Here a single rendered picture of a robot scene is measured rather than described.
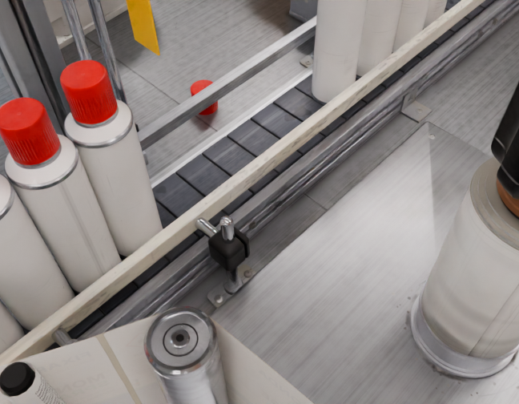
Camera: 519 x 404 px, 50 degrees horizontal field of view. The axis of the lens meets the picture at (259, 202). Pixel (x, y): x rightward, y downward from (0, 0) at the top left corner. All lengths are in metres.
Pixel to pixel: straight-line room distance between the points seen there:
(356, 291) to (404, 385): 0.09
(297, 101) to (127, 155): 0.29
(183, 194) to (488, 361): 0.33
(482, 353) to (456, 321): 0.04
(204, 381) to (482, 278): 0.19
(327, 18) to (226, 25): 0.31
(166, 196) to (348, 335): 0.23
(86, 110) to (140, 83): 0.39
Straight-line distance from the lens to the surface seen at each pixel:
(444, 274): 0.43
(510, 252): 0.36
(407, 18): 0.73
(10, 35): 0.53
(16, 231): 0.43
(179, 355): 0.30
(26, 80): 0.55
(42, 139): 0.40
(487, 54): 0.89
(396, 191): 0.60
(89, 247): 0.48
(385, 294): 0.53
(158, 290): 0.54
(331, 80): 0.65
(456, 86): 0.82
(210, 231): 0.52
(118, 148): 0.43
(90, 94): 0.41
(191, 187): 0.59
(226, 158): 0.62
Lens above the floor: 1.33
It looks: 52 degrees down
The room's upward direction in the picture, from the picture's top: 1 degrees counter-clockwise
